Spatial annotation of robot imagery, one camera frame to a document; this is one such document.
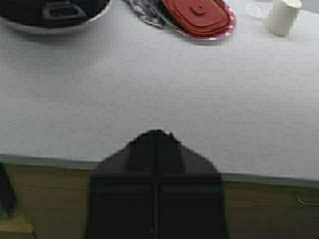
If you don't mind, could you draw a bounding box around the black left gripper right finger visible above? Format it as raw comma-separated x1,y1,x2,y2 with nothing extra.
156,130,228,239

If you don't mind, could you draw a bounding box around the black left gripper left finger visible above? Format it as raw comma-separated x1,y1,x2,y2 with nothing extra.
86,130,156,239

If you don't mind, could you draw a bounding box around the black cooking pot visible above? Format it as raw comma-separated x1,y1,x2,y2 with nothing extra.
0,0,109,28

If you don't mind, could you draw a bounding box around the right wooden drawer front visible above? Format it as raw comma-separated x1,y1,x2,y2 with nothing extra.
224,182,319,239

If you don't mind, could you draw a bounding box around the wooden drawer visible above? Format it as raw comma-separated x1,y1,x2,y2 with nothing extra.
0,163,93,239
224,182,319,239

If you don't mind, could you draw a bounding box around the left wooden drawer front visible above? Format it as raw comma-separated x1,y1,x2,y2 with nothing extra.
0,163,93,239

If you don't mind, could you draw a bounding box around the dark round plate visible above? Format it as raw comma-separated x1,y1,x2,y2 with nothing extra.
155,0,237,41

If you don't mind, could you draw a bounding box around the red plastic lid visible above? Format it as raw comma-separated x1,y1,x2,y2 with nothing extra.
162,0,230,37

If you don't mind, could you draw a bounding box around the grey patterned dish cloth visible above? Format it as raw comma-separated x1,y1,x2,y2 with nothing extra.
122,0,170,30

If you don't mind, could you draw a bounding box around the clear wine glass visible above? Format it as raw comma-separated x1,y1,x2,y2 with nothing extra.
245,2,266,19

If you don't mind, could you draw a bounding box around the cream upside-down cup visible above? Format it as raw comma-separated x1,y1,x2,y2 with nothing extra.
263,0,303,37

